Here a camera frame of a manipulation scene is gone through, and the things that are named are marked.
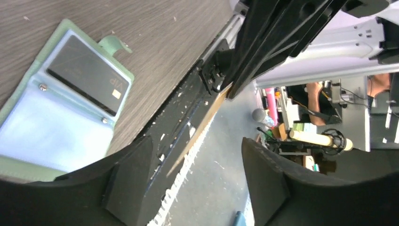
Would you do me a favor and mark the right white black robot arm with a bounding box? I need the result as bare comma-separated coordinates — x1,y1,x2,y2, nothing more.
225,0,399,101

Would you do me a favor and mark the green card holder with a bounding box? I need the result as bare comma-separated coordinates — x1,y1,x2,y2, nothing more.
0,19,134,181

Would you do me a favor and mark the person in background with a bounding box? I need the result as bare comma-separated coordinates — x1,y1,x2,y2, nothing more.
286,73,395,126

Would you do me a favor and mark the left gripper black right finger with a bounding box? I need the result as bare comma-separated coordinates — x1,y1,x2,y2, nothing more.
241,137,399,226

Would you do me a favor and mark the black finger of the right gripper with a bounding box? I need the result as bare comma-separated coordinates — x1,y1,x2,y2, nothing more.
229,0,346,99

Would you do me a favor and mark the black VIP credit card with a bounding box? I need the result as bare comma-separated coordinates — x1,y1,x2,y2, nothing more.
46,35,129,116

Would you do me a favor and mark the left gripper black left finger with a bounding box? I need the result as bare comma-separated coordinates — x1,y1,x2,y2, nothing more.
0,136,153,226

